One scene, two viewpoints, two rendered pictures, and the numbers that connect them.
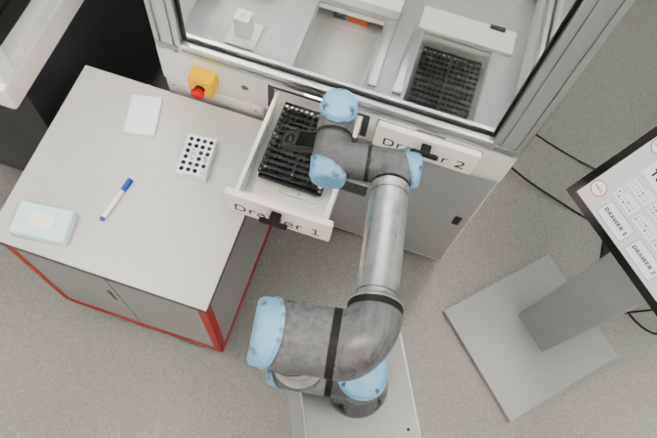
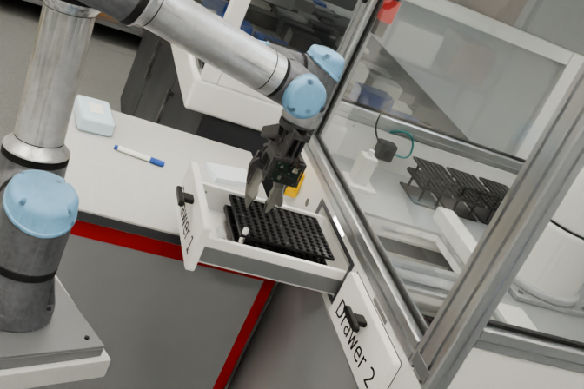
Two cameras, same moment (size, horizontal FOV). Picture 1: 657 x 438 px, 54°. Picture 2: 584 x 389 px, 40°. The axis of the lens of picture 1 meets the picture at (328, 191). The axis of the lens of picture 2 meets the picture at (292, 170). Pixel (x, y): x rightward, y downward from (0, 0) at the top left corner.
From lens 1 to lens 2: 152 cm
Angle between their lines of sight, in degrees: 59
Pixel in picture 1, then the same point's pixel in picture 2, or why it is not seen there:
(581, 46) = (557, 140)
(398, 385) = (23, 343)
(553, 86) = (511, 219)
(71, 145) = (174, 140)
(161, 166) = not seen: hidden behind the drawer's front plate
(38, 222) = (93, 107)
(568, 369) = not seen: outside the picture
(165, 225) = (131, 182)
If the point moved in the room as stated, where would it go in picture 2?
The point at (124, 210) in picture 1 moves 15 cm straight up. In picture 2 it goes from (131, 161) to (150, 111)
